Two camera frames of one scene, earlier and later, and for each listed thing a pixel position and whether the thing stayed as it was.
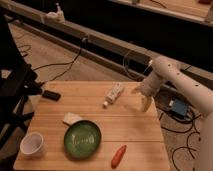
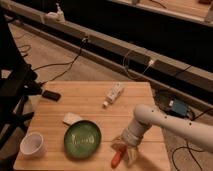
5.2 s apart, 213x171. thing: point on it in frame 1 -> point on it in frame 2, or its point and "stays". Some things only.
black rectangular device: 51,95 stays
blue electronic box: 180,106 stays
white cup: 32,145 stays
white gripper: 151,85 -> 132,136
